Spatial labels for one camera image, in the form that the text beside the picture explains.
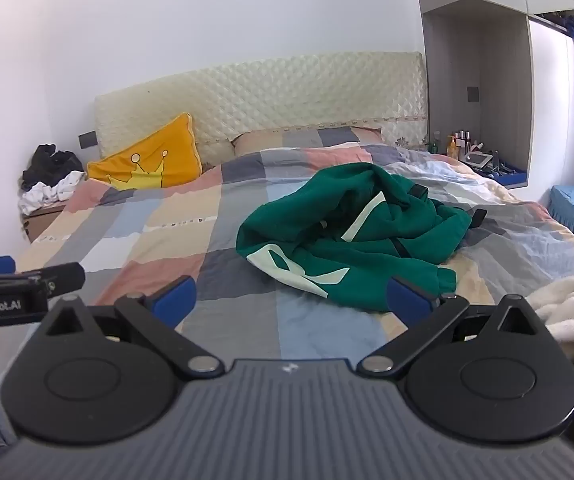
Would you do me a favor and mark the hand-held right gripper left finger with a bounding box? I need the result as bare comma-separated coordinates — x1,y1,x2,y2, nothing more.
42,275,225,380

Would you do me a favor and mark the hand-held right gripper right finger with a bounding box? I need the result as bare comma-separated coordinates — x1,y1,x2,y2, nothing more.
358,276,542,377

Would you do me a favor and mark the green hoodie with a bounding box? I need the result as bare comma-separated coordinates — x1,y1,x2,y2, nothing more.
236,162,488,313

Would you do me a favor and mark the white clothes pile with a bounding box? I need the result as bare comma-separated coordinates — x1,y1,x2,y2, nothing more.
18,170,86,216

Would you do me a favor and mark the black clothes pile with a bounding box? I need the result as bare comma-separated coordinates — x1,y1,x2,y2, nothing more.
21,144,85,192

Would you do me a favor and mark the wooden nightstand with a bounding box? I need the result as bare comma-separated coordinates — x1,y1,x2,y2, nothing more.
21,202,68,244

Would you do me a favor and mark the checkered quilt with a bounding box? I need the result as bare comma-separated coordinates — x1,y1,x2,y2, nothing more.
0,142,574,392

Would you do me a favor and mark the yellow crown pillow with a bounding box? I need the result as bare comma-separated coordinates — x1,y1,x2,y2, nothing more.
87,112,204,192

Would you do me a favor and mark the white fluffy blanket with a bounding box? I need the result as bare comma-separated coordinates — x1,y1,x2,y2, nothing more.
524,254,574,362

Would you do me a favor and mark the row of cosmetic bottles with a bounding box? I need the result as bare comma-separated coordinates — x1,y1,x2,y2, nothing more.
429,129,490,162

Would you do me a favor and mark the blue storage box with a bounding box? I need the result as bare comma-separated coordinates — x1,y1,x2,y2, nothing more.
487,159,529,190

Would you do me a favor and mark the checkered pillow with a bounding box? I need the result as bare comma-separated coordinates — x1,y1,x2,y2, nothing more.
231,126,384,157

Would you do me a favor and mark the cream quilted headboard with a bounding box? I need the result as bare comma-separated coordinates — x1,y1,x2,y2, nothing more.
93,51,428,171

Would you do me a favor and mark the blue hanging cloth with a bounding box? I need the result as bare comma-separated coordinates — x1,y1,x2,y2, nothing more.
553,12,574,41

